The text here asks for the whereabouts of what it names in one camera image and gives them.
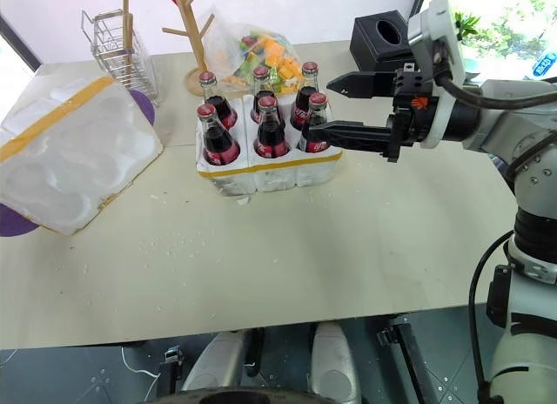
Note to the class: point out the purple round mat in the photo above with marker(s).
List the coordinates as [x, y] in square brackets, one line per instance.
[145, 105]
[13, 223]

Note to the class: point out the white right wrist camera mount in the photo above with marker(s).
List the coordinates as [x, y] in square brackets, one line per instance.
[440, 38]

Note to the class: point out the plastic bag of colourful blocks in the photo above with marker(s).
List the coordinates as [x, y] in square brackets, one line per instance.
[265, 47]

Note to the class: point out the white foam crate yellow tape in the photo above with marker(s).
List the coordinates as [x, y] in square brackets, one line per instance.
[278, 173]

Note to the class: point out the black metal bracket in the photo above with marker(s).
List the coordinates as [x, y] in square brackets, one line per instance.
[172, 362]

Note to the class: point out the green potted plant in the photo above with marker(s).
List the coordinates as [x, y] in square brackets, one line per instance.
[466, 25]

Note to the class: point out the silver rounded shell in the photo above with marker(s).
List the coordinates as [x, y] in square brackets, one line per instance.
[217, 360]
[333, 360]

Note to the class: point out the blue white sign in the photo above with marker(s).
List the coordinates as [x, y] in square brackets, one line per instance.
[546, 64]

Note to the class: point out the wooden peg tree stand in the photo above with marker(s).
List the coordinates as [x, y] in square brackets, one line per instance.
[196, 42]

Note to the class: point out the white foam taped box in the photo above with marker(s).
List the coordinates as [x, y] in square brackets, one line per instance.
[74, 160]

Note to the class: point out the glass cola bottle red cap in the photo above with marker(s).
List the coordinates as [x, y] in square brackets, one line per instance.
[217, 104]
[216, 143]
[320, 112]
[270, 134]
[262, 88]
[306, 95]

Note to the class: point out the black tissue box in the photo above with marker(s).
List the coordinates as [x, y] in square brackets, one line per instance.
[370, 42]

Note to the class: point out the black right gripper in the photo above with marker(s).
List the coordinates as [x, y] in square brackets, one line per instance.
[409, 116]

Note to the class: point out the dark window frame bar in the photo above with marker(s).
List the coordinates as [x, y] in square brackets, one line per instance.
[19, 42]
[418, 1]

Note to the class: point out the wooden pole with pegs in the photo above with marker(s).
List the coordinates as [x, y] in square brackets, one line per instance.
[126, 25]

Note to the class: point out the black table strut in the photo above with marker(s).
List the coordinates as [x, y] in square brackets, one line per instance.
[409, 356]

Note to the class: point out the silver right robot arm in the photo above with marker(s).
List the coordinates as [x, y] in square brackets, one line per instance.
[522, 125]

